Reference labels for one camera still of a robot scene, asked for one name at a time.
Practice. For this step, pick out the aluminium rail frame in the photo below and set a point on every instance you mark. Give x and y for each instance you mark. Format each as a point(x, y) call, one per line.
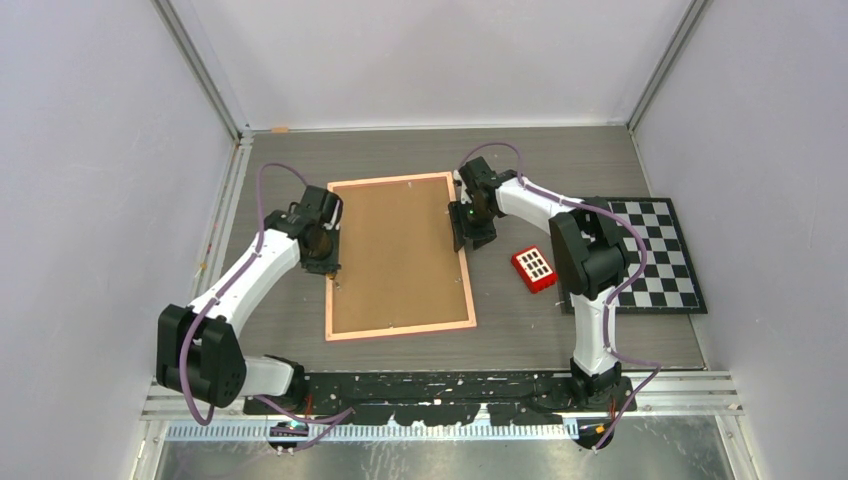
point(248, 419)

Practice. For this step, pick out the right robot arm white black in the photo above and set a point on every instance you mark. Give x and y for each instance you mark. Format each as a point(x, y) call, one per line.
point(590, 259)

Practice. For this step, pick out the red white toy block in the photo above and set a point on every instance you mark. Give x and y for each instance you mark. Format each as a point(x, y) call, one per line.
point(536, 272)

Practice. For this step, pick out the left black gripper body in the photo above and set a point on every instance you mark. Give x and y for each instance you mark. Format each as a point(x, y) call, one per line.
point(327, 259)

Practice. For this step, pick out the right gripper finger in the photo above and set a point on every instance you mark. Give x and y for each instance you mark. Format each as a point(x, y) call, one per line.
point(482, 240)
point(455, 209)

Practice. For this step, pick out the black white checkerboard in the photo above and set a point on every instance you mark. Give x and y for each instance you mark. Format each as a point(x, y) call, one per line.
point(669, 284)

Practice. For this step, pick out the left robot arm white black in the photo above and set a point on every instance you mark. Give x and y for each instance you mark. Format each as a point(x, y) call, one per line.
point(198, 350)

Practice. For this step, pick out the pink picture frame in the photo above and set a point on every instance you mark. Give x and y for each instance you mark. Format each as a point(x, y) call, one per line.
point(400, 273)

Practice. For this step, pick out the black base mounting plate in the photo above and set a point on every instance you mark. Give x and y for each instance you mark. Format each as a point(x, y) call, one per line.
point(507, 398)

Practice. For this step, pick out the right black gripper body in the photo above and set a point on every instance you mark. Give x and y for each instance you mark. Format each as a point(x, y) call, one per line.
point(480, 224)

